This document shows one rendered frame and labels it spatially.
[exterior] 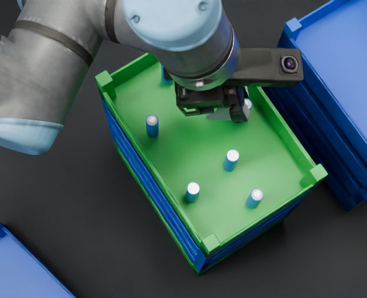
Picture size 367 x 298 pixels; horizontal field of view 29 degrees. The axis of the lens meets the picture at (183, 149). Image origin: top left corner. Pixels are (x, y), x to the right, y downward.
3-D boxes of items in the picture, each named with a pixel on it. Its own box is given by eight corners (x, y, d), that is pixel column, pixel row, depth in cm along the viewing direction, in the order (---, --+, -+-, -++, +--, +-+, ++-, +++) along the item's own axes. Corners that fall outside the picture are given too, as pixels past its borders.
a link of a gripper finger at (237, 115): (233, 101, 99) (222, 75, 91) (246, 99, 99) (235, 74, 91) (235, 132, 97) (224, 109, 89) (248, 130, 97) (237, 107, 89)
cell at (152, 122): (144, 130, 107) (142, 117, 101) (154, 124, 107) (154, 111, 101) (151, 140, 107) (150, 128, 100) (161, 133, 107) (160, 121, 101)
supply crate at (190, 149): (99, 94, 109) (93, 76, 101) (208, 30, 112) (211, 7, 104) (205, 259, 103) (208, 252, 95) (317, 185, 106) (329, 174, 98)
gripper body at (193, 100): (184, 67, 97) (161, 33, 86) (245, 59, 95) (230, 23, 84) (187, 120, 95) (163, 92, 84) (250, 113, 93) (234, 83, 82)
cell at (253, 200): (243, 200, 104) (248, 192, 98) (253, 194, 105) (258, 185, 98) (250, 211, 104) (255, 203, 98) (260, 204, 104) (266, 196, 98)
